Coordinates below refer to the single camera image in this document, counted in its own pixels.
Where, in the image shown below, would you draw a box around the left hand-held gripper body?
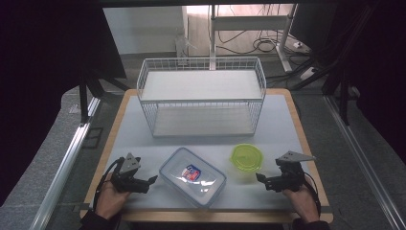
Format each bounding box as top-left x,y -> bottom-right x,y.
110,152 -> 151,195

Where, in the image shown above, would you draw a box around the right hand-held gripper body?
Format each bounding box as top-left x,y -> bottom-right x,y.
273,150 -> 317,193

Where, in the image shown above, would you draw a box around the green round container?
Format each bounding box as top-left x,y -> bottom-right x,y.
229,143 -> 265,176

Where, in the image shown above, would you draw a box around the clear rectangular food container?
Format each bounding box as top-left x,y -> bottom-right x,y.
158,147 -> 228,209

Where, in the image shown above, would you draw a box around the white wire shelf rack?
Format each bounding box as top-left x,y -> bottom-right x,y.
136,56 -> 268,139

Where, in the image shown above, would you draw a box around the person's left hand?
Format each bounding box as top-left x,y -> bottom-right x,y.
94,172 -> 132,221

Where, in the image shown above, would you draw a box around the person's right hand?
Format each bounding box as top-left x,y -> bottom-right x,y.
282,182 -> 321,224

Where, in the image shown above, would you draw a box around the grey table mat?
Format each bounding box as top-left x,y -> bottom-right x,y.
89,93 -> 316,213

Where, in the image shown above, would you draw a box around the black metal stand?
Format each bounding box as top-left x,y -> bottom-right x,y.
289,5 -> 378,127
78,67 -> 130,125

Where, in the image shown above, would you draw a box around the white power strip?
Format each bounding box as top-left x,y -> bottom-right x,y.
300,66 -> 319,81

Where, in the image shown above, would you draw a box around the white cabinet panel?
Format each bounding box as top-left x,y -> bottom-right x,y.
102,6 -> 188,56

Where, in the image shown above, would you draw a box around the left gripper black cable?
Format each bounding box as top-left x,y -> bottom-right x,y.
92,157 -> 124,210

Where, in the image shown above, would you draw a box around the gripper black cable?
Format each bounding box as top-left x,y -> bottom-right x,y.
92,157 -> 124,210
303,172 -> 323,219

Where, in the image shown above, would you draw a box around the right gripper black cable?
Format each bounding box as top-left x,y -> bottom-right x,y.
303,172 -> 323,219

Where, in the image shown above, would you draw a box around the aluminium rail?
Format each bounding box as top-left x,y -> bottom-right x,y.
323,95 -> 406,230
29,97 -> 102,230

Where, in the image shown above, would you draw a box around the black floor cables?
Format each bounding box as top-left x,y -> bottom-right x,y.
215,29 -> 290,56

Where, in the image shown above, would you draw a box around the white desk frame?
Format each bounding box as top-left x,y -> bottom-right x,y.
208,3 -> 299,74

